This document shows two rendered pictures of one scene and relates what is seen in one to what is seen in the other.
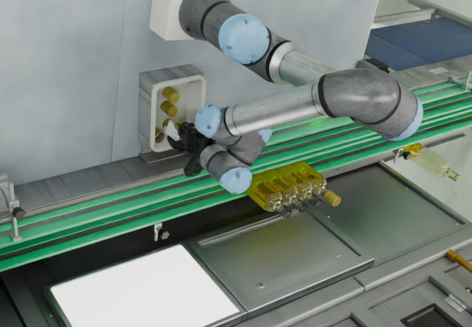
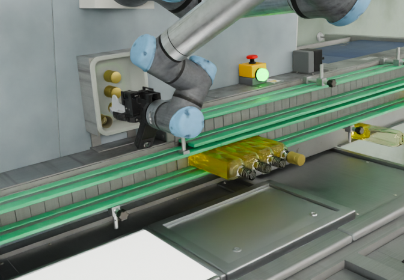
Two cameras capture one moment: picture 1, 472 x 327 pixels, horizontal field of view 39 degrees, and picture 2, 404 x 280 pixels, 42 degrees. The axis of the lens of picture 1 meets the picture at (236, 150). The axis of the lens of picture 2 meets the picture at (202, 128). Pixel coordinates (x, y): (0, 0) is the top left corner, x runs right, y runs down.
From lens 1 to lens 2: 0.66 m
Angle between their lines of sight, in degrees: 15
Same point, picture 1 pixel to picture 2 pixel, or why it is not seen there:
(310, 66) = not seen: outside the picture
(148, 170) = (99, 157)
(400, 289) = (391, 234)
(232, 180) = (182, 119)
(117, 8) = not seen: outside the picture
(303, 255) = (278, 219)
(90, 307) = not seen: outside the picture
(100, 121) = (41, 109)
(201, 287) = (170, 260)
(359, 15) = not seen: hidden behind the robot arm
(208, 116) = (143, 43)
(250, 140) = (194, 74)
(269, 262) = (242, 229)
